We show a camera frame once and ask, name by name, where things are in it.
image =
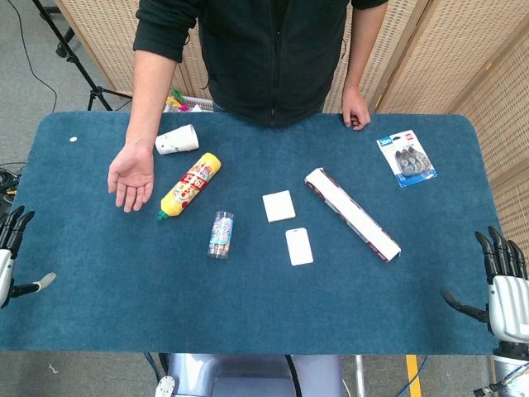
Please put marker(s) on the clear plastic snack jar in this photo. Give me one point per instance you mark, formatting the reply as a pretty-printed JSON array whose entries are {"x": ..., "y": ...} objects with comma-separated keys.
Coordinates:
[{"x": 221, "y": 235}]

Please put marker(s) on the long white maroon box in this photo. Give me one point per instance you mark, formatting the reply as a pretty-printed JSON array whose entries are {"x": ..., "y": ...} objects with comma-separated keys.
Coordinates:
[{"x": 351, "y": 213}]

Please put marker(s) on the silver robot torso base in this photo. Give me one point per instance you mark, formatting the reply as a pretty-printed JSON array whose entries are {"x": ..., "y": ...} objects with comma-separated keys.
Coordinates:
[{"x": 248, "y": 376}]

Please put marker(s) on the person's left hand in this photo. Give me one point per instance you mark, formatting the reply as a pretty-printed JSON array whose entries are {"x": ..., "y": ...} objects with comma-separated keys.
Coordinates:
[{"x": 353, "y": 105}]

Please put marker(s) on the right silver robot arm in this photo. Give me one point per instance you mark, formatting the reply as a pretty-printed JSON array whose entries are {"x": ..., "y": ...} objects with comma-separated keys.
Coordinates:
[{"x": 512, "y": 368}]

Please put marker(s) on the white basket with colourful items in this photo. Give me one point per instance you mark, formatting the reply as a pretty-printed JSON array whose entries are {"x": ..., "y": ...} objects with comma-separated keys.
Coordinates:
[{"x": 188, "y": 105}]

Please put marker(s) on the woven rattan folding screen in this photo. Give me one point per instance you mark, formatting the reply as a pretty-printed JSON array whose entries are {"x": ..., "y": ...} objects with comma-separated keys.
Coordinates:
[
  {"x": 107, "y": 37},
  {"x": 446, "y": 62}
]

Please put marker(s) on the person's right forearm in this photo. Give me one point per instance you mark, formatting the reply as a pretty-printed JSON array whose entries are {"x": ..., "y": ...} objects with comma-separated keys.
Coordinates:
[{"x": 146, "y": 99}]

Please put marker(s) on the white square pad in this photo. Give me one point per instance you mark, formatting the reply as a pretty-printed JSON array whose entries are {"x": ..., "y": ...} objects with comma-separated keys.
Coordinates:
[{"x": 279, "y": 206}]

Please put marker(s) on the person's black jacket torso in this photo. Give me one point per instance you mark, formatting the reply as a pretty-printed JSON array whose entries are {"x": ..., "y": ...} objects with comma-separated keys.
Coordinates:
[{"x": 268, "y": 54}]

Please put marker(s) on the yellow floor tape strip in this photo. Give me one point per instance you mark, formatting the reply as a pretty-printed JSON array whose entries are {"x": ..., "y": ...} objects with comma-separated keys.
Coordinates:
[{"x": 413, "y": 376}]

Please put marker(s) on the yellow squeeze bottle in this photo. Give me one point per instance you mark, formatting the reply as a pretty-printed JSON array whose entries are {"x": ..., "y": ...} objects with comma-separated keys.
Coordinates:
[{"x": 189, "y": 185}]

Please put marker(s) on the blue felt table mat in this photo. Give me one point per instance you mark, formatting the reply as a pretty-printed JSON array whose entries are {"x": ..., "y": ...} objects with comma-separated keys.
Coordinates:
[{"x": 248, "y": 306}]

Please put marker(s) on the white paper cup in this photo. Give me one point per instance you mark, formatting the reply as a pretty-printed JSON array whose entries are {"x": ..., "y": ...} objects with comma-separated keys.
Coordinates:
[{"x": 177, "y": 140}]

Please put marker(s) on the person's right hand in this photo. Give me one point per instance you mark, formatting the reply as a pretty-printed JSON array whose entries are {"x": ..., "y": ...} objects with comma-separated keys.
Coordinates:
[{"x": 133, "y": 173}]

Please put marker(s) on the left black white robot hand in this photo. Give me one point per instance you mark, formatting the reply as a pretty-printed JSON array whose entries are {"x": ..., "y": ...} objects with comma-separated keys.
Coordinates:
[{"x": 5, "y": 264}]

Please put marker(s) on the black tripod stand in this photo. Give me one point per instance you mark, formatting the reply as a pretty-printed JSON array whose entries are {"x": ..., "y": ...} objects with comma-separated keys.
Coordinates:
[{"x": 72, "y": 54}]

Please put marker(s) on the person's left forearm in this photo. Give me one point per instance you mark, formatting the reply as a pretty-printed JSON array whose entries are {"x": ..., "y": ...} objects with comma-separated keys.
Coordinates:
[{"x": 358, "y": 49}]

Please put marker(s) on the correction tape blister pack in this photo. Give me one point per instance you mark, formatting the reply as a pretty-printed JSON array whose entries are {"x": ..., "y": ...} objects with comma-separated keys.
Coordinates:
[{"x": 407, "y": 159}]

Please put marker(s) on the white card badge holder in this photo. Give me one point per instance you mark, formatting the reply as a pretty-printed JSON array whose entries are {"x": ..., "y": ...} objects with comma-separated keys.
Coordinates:
[{"x": 299, "y": 247}]

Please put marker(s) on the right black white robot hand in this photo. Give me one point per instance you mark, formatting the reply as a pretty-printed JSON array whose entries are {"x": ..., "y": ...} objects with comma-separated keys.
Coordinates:
[{"x": 508, "y": 302}]

